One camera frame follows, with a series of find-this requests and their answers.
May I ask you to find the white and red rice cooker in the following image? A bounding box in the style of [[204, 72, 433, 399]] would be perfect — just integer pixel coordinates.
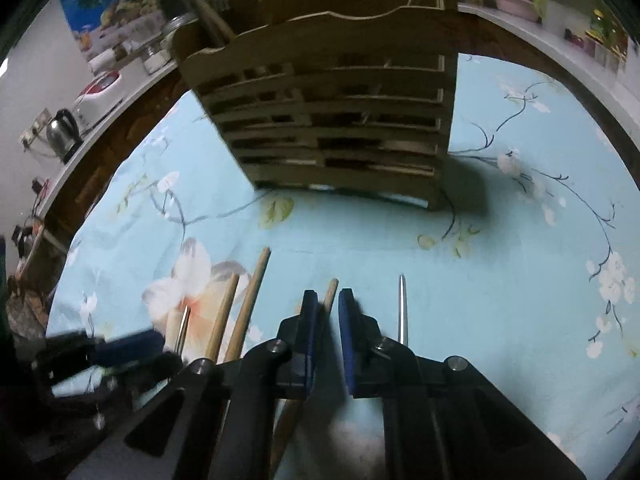
[[72, 71, 125, 128]]

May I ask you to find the wooden chopstick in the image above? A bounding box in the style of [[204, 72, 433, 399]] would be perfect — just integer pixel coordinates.
[[222, 246, 272, 363], [270, 278, 340, 478], [204, 274, 241, 363], [150, 0, 237, 47]]

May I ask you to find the metal chopstick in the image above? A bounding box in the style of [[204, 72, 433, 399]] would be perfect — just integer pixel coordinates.
[[172, 304, 191, 353], [397, 274, 410, 347]]

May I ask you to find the wall power outlet strip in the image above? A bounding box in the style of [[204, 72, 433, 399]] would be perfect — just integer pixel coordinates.
[[19, 109, 52, 148]]

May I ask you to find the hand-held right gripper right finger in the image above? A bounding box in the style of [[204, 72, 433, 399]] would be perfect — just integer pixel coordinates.
[[338, 287, 587, 480]]

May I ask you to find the blue floral tablecloth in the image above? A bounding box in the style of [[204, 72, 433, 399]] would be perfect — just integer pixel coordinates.
[[45, 52, 640, 480]]

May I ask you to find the pale pink pot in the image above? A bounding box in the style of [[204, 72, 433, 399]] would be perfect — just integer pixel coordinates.
[[487, 0, 543, 23]]

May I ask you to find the paper towel roll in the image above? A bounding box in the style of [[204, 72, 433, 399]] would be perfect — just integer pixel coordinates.
[[87, 49, 117, 75]]

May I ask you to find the small glass jar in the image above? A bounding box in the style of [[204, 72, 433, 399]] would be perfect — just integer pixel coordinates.
[[142, 45, 171, 75]]

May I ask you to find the green yellow oil bottle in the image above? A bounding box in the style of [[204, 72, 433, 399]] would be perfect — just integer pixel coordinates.
[[589, 5, 628, 56]]

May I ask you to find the wooden slatted utensil holder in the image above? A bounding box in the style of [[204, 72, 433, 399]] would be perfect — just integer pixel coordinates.
[[177, 0, 461, 212]]

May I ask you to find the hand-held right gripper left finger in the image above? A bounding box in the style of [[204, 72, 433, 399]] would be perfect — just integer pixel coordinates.
[[67, 290, 320, 480]]

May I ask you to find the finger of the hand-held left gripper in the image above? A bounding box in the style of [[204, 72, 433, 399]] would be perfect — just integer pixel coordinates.
[[106, 351, 184, 392], [91, 329, 167, 368]]

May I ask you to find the steel electric kettle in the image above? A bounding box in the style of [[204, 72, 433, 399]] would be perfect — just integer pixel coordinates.
[[46, 108, 85, 163]]

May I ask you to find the row of small seasoning jars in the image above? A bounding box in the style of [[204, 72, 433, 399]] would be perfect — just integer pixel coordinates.
[[564, 27, 626, 63]]

